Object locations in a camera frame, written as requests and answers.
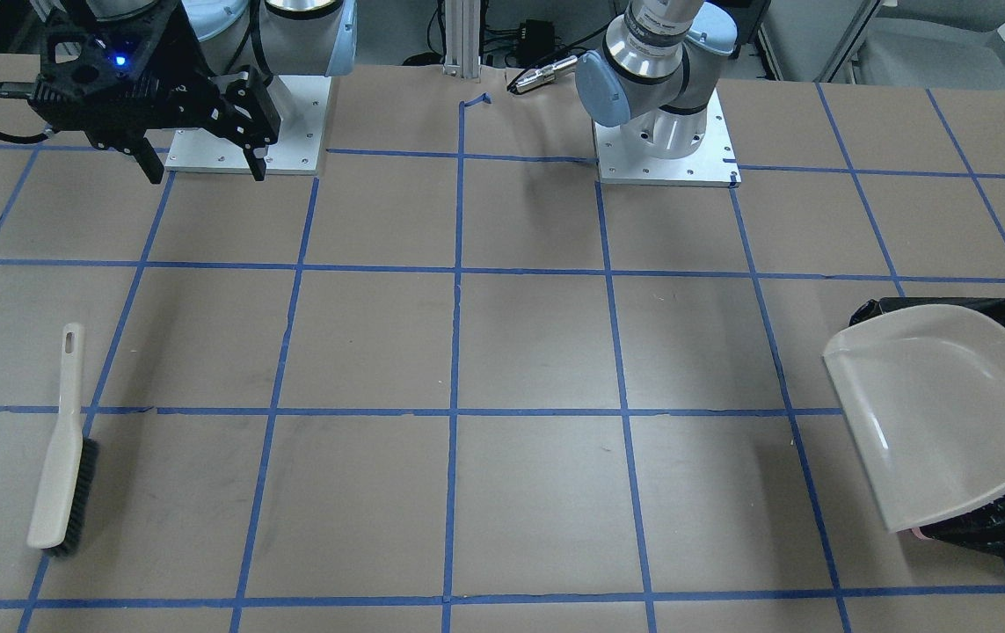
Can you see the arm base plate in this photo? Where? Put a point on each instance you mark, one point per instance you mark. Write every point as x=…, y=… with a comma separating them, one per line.
x=290, y=144
x=668, y=149

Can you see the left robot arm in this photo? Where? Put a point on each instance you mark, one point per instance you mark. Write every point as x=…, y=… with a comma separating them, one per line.
x=649, y=87

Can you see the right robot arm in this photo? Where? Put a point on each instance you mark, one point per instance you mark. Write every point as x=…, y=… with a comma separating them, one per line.
x=215, y=86

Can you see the beige hand brush black bristles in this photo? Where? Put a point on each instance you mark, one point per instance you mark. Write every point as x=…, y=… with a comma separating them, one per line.
x=69, y=466

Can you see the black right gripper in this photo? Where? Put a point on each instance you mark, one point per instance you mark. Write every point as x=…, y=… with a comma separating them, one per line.
x=187, y=54

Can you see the beige plastic dustpan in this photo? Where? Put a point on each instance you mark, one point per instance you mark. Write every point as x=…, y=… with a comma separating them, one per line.
x=923, y=392

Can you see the aluminium frame post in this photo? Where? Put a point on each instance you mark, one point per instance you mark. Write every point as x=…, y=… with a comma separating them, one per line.
x=462, y=38

